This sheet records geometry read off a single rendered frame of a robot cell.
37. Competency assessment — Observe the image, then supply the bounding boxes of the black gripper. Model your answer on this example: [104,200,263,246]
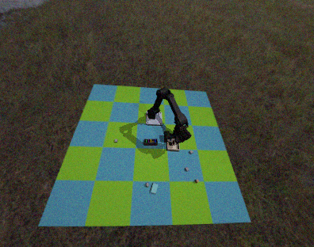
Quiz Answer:
[164,130,180,141]

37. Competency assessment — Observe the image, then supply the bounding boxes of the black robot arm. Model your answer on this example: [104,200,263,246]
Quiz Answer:
[147,87,192,143]

